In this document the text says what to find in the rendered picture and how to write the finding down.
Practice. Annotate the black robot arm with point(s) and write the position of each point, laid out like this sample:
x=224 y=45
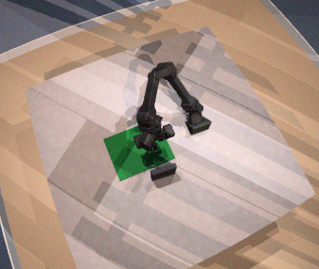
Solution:
x=148 y=122

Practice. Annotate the black cooling fan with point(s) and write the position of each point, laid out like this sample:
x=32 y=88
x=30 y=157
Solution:
x=164 y=171

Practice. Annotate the green circuit board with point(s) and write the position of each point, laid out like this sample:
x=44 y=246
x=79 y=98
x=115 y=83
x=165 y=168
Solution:
x=128 y=159

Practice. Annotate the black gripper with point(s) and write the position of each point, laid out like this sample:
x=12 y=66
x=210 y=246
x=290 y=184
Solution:
x=166 y=133

